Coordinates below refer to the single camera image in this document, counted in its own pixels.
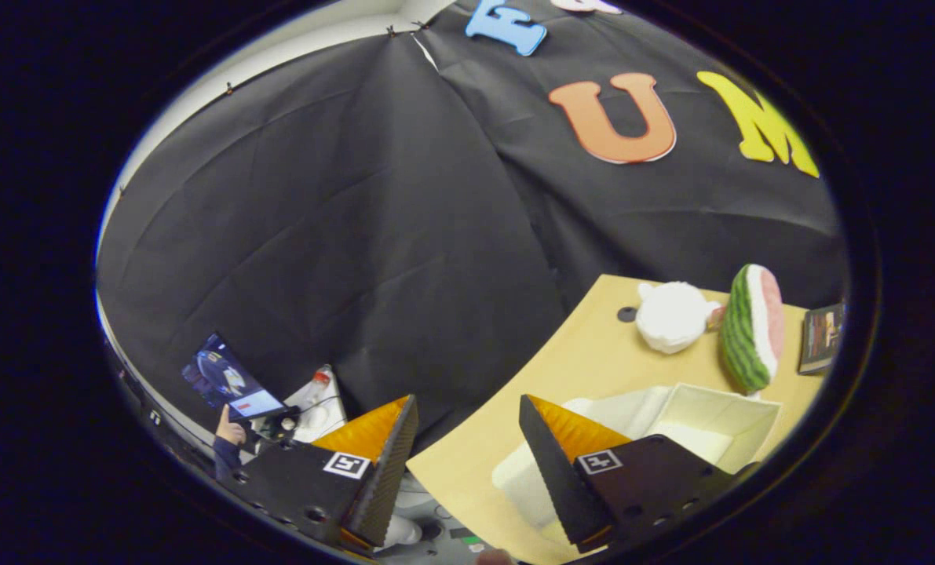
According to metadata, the white side table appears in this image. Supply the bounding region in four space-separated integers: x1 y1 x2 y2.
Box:
287 369 348 444

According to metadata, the lit computer screen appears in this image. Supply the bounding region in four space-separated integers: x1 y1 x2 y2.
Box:
182 334 289 422

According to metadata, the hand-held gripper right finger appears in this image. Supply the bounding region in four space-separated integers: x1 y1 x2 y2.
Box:
519 395 760 552

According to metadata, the watermelon slice plush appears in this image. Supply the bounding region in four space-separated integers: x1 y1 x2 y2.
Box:
720 264 786 393

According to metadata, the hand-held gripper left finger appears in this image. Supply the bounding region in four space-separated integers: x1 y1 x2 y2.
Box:
228 395 419 550

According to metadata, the white plush toy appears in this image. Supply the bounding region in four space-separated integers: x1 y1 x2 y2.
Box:
636 281 723 354

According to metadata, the black cover book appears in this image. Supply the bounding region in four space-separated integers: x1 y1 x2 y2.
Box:
798 302 845 376

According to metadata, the clear plastic bottle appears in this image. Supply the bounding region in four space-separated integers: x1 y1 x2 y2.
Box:
306 365 333 405

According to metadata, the beige fabric storage box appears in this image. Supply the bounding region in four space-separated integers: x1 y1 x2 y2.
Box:
492 383 782 550

